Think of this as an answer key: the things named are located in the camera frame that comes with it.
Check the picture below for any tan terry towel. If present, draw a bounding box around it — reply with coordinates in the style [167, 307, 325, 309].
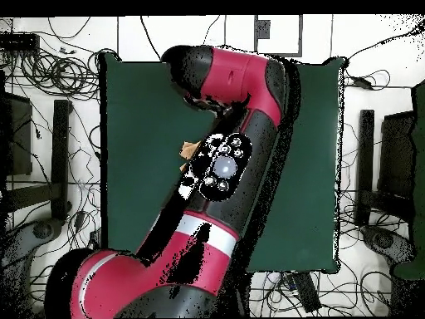
[178, 140, 202, 174]

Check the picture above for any dark green table cloth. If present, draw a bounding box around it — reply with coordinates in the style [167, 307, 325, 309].
[99, 52, 346, 275]

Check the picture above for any black power strip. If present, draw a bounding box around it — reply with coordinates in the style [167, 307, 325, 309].
[291, 272, 322, 313]
[88, 229, 102, 250]

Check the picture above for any black power adapter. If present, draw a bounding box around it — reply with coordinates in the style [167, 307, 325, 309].
[351, 76, 374, 90]
[73, 210, 87, 232]

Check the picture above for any grey chair base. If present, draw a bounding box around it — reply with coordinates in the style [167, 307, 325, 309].
[360, 224, 416, 267]
[0, 218, 64, 319]

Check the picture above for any black equipment box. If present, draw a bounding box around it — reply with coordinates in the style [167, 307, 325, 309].
[378, 110, 416, 200]
[0, 91, 34, 177]

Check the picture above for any dark green draped cloth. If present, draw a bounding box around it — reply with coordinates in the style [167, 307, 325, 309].
[393, 79, 425, 280]

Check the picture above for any black stand frame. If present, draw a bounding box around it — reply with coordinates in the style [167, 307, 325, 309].
[4, 99, 73, 222]
[354, 109, 414, 227]

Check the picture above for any grey square floor frame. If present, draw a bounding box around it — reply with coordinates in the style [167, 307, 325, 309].
[253, 14, 304, 58]

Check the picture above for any coiled black cable bundle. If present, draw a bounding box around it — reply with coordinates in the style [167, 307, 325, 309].
[19, 47, 100, 101]

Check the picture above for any black box with cables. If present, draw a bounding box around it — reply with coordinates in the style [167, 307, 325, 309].
[0, 32, 41, 52]

